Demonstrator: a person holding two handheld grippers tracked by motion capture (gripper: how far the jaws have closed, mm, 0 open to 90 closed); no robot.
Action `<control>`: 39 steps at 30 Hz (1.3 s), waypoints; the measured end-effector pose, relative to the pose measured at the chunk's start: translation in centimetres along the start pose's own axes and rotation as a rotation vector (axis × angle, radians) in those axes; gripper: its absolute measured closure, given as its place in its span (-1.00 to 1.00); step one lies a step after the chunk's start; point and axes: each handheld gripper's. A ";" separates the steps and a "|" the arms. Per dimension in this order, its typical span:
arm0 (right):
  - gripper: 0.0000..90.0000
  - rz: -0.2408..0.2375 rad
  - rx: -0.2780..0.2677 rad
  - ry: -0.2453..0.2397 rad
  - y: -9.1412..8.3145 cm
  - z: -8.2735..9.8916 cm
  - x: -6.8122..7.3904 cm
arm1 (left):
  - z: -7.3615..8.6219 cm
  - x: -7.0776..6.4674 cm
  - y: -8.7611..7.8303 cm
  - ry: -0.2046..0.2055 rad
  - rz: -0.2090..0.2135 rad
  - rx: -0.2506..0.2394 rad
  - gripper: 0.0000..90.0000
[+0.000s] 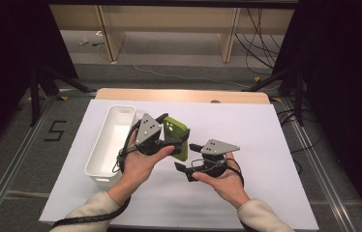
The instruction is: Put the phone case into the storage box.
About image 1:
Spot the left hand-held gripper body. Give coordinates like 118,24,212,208
135,112,175,157

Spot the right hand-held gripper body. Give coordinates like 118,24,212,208
191,138,241,179

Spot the green cartoon phone case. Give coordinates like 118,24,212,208
163,115,191,162

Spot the white plastic bin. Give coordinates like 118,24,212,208
84,104,138,188

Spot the person's left hand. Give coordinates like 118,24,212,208
118,130,176,195

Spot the person's right hand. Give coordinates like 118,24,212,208
192,152,252,210

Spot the black metal stand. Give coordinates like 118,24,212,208
241,69,306,127
28,66,98,127

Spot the wooden bench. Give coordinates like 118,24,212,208
48,4,296,64

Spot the black metal crossbar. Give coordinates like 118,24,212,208
47,0,299,10

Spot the black curtain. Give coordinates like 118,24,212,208
0,0,79,156
272,0,362,226

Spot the black floor cable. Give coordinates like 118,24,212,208
277,107,325,177

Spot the metal floor rail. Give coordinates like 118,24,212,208
279,96,359,232
0,93,57,232

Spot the black spiral gripper cable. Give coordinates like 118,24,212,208
51,124,138,228

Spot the bundle of black cables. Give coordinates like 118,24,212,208
234,8,283,76

